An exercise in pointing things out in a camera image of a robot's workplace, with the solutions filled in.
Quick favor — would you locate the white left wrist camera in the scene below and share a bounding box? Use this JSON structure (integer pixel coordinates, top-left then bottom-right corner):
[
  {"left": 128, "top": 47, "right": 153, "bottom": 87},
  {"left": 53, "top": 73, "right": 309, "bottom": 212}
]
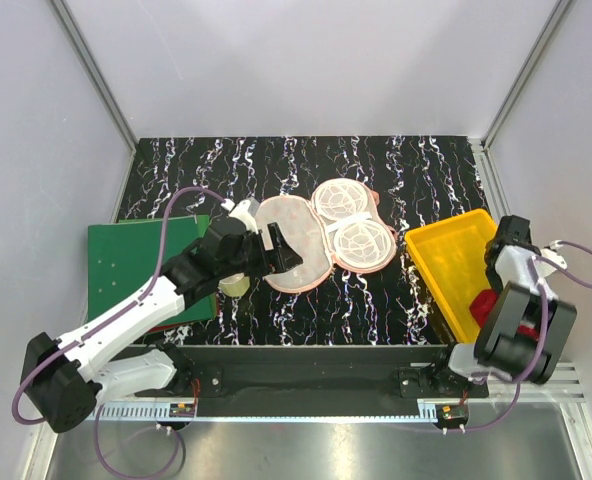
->
[{"left": 229, "top": 198, "right": 260, "bottom": 224}]

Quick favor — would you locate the cream ceramic mug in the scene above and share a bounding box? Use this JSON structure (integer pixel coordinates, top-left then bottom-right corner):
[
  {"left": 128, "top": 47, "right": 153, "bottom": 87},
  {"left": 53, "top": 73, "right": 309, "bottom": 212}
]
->
[{"left": 218, "top": 273, "right": 250, "bottom": 298}]

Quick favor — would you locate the pink floral mesh laundry bag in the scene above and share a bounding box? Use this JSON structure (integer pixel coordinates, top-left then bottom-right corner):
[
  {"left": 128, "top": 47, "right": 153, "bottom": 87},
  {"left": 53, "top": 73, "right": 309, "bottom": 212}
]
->
[{"left": 256, "top": 178, "right": 396, "bottom": 294}]

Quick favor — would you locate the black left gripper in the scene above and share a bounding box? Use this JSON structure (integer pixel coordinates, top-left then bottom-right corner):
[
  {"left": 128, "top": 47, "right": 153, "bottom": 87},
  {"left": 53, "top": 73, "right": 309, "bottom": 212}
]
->
[{"left": 218, "top": 223, "right": 302, "bottom": 279}]

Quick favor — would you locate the red folder under binder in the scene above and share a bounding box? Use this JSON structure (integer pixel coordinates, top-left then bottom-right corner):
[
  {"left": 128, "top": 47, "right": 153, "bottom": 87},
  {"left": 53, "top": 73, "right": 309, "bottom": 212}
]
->
[{"left": 148, "top": 294, "right": 220, "bottom": 334}]

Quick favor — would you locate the red lace bra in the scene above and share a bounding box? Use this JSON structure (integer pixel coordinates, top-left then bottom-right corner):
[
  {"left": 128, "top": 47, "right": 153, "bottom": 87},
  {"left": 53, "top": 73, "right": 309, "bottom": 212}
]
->
[{"left": 469, "top": 289, "right": 540, "bottom": 341}]

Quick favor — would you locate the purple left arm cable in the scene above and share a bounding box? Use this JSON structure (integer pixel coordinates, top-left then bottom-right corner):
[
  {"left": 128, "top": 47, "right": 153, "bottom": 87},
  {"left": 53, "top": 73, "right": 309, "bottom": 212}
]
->
[{"left": 10, "top": 186, "right": 235, "bottom": 479}]

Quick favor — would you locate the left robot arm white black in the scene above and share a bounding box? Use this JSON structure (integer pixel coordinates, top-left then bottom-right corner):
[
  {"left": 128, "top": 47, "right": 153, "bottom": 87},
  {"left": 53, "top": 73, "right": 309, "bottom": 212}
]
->
[{"left": 12, "top": 216, "right": 303, "bottom": 433}]

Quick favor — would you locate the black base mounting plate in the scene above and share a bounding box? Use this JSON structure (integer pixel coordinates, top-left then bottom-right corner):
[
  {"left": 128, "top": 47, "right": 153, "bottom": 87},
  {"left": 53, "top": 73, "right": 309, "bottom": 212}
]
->
[{"left": 73, "top": 343, "right": 552, "bottom": 417}]

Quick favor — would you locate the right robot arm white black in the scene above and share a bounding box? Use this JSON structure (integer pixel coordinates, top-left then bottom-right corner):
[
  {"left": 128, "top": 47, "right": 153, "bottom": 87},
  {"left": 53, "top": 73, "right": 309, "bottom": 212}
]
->
[{"left": 429, "top": 215, "right": 577, "bottom": 397}]

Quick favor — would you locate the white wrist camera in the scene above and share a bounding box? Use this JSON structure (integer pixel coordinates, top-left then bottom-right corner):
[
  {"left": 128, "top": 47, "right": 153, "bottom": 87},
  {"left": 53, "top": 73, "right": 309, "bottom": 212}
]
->
[
  {"left": 229, "top": 198, "right": 260, "bottom": 224},
  {"left": 534, "top": 240, "right": 568, "bottom": 278}
]

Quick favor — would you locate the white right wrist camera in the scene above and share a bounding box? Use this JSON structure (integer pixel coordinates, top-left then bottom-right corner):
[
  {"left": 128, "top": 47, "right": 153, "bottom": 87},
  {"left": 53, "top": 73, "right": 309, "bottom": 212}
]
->
[{"left": 534, "top": 240, "right": 568, "bottom": 278}]

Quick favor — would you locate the yellow plastic tray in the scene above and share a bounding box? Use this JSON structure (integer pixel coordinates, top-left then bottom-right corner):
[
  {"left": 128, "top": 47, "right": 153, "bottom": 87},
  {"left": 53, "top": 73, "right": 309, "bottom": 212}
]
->
[{"left": 405, "top": 209, "right": 497, "bottom": 343}]

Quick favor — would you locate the green binder folder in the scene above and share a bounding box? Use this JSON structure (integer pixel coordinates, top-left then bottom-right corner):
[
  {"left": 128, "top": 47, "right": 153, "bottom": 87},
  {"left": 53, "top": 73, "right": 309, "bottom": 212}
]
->
[{"left": 87, "top": 215, "right": 219, "bottom": 333}]

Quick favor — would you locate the aluminium rail frame front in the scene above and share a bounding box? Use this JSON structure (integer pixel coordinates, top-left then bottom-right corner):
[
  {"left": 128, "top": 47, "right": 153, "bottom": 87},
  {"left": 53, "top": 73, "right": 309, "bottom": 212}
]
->
[{"left": 24, "top": 360, "right": 592, "bottom": 479}]

